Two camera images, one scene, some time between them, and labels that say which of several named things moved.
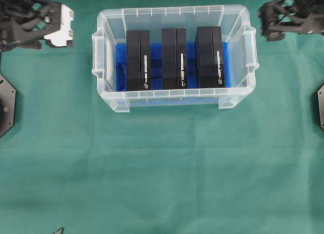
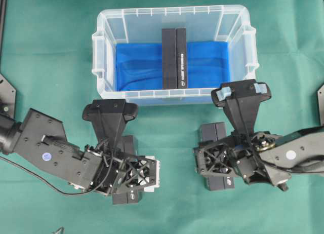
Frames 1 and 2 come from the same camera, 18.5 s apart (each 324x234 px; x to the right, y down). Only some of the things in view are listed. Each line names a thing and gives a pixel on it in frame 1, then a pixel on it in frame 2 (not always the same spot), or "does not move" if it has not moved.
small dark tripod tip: [59, 230] does not move
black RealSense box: [209, 57] -> [210, 131]
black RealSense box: [174, 58] does not move
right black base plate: [320, 103] does not move
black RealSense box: [138, 60] -> [130, 149]
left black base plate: [7, 106] does not move
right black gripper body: [299, 12] -> [239, 156]
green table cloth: [69, 160] does not move
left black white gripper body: [26, 20] -> [139, 173]
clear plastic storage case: [174, 54] does not move
